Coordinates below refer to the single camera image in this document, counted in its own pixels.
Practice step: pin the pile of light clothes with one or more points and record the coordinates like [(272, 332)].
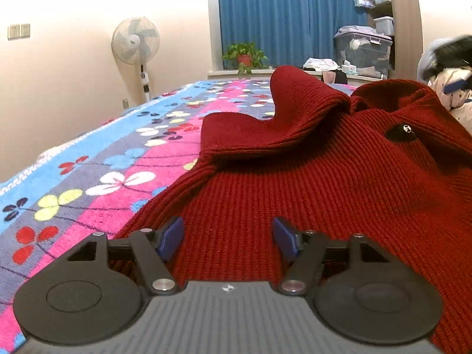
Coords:
[(320, 63)]

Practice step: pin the potted green plant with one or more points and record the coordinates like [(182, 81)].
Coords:
[(245, 56)]

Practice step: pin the floral fleece blanket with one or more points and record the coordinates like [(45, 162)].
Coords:
[(92, 162)]

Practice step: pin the wall socket plate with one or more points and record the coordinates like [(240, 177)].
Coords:
[(18, 31)]

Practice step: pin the star-printed cream quilt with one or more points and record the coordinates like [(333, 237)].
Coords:
[(455, 99)]

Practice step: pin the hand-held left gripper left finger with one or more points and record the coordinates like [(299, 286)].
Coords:
[(170, 238)]

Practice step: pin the grey pillow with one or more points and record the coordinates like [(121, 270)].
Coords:
[(427, 61)]

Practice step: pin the wooden shelf unit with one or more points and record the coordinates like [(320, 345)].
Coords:
[(400, 14)]

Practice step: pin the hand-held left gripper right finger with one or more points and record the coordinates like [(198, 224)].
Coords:
[(285, 238)]

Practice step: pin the pink cloth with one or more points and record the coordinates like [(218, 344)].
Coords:
[(329, 76)]

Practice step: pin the blue curtain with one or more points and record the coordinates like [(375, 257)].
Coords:
[(287, 14)]

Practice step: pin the white standing fan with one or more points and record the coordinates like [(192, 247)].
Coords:
[(135, 44)]

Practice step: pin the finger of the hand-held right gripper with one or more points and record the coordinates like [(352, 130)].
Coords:
[(459, 85)]

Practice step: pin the red knit sweater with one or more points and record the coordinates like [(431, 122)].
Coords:
[(332, 177)]

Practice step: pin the small clear storage box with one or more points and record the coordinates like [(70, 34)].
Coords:
[(384, 25)]

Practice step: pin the large clear storage bin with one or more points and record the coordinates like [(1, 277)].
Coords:
[(363, 51)]

